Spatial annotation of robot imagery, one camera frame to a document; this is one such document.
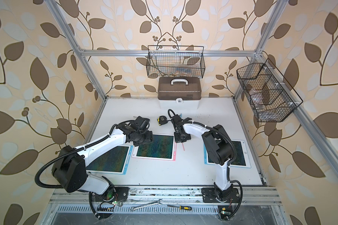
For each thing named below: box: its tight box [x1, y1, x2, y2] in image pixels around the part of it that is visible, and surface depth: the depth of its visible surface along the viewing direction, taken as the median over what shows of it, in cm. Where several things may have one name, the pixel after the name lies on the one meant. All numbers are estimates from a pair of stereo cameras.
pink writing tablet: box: [131, 133, 177, 162], surface depth 93 cm
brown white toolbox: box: [157, 76, 202, 110], surface depth 105 cm
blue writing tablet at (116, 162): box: [85, 143, 134, 175], surface depth 87 cm
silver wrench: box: [130, 198, 163, 211], surface depth 72 cm
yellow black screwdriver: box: [167, 204, 193, 211], surface depth 72 cm
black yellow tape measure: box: [157, 115, 169, 126], surface depth 105 cm
